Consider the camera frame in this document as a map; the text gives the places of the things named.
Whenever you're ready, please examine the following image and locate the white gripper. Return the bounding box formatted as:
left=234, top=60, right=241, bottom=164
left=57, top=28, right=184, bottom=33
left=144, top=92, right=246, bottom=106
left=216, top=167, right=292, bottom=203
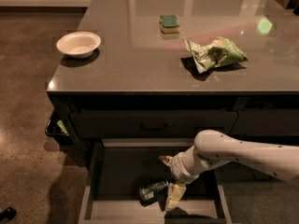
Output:
left=158, top=152, right=199, bottom=211

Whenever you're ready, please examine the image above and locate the green soda can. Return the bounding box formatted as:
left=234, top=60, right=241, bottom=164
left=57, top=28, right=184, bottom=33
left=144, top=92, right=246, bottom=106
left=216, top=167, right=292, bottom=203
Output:
left=139, top=179, right=169, bottom=202

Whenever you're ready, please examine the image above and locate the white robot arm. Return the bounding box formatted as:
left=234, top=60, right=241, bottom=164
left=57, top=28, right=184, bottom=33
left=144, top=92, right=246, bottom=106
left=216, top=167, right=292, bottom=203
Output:
left=159, top=130, right=299, bottom=211

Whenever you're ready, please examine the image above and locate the open middle drawer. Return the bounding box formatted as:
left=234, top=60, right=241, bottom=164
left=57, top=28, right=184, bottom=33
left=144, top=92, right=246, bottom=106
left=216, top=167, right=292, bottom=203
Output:
left=78, top=139, right=233, bottom=224

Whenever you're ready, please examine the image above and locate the closed top drawer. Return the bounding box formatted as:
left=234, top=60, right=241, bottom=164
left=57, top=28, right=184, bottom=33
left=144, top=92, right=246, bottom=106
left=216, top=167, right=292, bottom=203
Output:
left=70, top=110, right=237, bottom=138

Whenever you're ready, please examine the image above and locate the right top drawer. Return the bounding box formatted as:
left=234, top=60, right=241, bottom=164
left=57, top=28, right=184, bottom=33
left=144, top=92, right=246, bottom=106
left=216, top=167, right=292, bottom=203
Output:
left=231, top=109, right=299, bottom=136

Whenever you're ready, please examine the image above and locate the dark kitchen counter cabinet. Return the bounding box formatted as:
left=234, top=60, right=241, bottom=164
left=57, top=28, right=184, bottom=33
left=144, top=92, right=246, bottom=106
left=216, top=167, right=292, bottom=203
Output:
left=46, top=0, right=299, bottom=185

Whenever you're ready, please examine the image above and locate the black bin beside cabinet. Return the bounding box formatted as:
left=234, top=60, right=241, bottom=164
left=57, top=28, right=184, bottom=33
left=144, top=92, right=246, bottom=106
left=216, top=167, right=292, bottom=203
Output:
left=45, top=111, right=72, bottom=146

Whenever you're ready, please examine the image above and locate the green crumpled chip bag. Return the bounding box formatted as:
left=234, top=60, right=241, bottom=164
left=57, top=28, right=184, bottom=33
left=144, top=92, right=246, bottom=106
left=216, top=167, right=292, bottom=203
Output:
left=184, top=36, right=248, bottom=74

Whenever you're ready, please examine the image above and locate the green and yellow sponge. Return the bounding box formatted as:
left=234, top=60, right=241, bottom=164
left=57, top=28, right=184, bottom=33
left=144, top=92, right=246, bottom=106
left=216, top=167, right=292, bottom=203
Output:
left=159, top=15, right=180, bottom=34

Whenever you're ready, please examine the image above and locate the white paper bowl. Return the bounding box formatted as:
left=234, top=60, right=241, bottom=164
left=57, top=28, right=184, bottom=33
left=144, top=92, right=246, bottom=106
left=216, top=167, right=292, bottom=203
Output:
left=56, top=32, right=101, bottom=59

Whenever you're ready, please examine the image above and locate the black object on floor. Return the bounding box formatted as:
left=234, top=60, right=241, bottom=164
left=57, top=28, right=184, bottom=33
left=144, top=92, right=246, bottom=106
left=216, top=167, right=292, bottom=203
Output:
left=0, top=207, right=17, bottom=221

